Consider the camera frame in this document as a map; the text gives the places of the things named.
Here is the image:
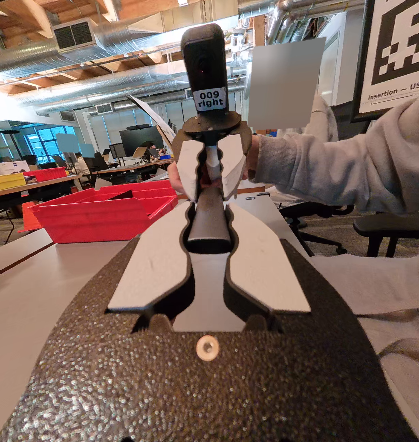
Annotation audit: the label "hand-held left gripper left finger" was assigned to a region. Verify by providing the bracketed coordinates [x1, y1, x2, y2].
[106, 201, 197, 322]

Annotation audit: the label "person's right hand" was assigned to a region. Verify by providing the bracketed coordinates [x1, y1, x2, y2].
[167, 134, 262, 201]

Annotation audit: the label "yellow plastic bin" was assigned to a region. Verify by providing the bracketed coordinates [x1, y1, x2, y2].
[0, 173, 27, 192]

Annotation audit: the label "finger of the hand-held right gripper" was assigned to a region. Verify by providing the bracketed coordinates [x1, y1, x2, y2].
[178, 140, 207, 204]
[216, 134, 247, 201]

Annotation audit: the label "white printed paper sheet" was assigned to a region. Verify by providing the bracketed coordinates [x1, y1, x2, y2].
[126, 94, 178, 145]

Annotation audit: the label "metal air vent box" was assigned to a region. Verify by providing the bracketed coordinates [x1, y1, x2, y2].
[51, 17, 97, 53]

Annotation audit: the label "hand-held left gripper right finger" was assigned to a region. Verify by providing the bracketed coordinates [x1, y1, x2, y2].
[224, 203, 312, 322]

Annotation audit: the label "silver insulated ceiling pipes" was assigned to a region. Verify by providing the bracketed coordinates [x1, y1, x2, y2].
[238, 0, 367, 47]

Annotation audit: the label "black office chair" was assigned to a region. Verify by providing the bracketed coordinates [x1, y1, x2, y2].
[353, 211, 419, 259]
[278, 203, 355, 257]

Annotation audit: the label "white cardboard box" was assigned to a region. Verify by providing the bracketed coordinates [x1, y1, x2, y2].
[0, 160, 31, 176]

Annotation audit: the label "large red plastic bin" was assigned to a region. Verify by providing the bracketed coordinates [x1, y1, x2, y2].
[18, 180, 179, 244]

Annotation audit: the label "silver ventilation duct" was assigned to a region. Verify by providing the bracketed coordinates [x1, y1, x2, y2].
[0, 24, 184, 78]
[14, 62, 253, 114]

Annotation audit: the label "printed tag sign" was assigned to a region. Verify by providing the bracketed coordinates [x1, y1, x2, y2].
[350, 0, 419, 124]

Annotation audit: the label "person in beige hoodie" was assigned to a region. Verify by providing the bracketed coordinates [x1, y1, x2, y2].
[309, 94, 419, 442]

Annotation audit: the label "person's right forearm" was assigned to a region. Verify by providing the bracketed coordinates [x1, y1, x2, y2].
[254, 74, 419, 216]

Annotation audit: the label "office window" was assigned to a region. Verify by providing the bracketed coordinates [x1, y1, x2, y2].
[25, 125, 77, 164]

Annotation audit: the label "grey usb hub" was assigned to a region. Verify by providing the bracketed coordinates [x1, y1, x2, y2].
[186, 186, 233, 255]

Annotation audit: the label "black monitor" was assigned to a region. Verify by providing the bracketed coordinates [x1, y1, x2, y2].
[119, 125, 164, 157]

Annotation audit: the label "wooden office desk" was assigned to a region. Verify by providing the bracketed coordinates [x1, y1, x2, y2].
[91, 158, 175, 181]
[0, 174, 83, 221]

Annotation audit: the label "small red plastic bin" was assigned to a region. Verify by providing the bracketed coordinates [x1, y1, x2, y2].
[23, 167, 68, 182]

